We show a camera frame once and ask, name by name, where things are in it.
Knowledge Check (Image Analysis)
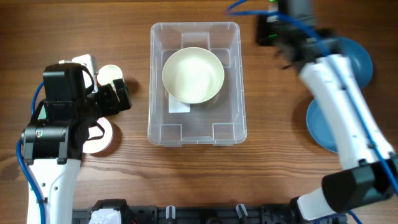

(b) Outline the mint green small bowl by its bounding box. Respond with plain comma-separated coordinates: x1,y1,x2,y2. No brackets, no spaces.
38,106,47,119

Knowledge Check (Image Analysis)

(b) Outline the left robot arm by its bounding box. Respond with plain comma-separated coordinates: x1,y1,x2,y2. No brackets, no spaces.
16,63,131,223

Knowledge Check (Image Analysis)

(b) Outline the blue cable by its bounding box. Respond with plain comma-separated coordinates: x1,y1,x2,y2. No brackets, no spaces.
16,80,47,224
226,0,398,197

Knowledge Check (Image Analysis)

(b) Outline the white label in container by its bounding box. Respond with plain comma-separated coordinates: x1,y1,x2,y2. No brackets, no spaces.
169,94,190,113

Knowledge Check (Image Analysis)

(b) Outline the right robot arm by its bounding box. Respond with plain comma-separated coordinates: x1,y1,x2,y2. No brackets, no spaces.
260,1,397,223

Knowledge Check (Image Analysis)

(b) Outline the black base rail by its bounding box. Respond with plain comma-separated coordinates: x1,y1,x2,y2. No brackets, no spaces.
70,198,347,224

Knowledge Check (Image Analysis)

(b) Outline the right blue cable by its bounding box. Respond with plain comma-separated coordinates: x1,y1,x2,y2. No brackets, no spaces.
226,0,398,197

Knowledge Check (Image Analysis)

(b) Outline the left blue cable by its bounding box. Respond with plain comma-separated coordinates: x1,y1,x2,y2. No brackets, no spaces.
16,80,47,224

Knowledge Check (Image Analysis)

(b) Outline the pink small bowl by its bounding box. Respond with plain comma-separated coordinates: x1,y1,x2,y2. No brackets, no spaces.
83,118,113,154

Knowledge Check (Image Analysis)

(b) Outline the cream white bowl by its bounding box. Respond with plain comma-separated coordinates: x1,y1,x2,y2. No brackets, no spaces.
162,47,225,104

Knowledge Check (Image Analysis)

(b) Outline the cream tall cup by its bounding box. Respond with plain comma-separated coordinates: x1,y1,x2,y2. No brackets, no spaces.
96,65,124,87

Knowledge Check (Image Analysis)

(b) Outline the clear plastic storage container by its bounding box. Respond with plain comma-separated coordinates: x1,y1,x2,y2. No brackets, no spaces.
147,22,248,146

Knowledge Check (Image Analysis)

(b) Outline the dark blue bowl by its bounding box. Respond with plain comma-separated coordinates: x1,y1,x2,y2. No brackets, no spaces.
306,100,337,153
338,37,374,89

